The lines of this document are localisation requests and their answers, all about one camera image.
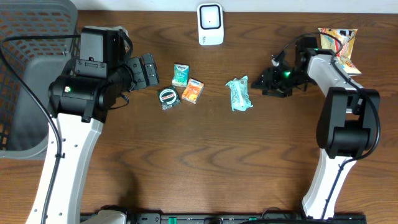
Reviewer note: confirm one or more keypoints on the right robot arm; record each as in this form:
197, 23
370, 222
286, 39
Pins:
349, 126

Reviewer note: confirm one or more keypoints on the teal packet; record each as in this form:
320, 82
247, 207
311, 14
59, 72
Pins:
239, 96

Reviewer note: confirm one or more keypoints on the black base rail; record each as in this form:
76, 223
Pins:
269, 217

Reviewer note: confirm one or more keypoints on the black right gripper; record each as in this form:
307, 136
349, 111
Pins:
270, 74

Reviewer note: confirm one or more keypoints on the yellow snack bag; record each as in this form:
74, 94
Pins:
341, 40

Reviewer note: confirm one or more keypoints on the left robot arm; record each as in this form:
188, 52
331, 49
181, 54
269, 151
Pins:
79, 101

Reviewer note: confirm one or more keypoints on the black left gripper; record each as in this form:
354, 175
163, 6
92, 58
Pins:
155, 79

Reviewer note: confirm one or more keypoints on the green tissue pack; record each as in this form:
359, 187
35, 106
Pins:
181, 75

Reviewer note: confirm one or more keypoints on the black round-logo packet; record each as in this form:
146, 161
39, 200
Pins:
168, 97

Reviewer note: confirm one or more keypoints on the orange tissue pack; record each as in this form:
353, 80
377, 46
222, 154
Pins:
193, 91

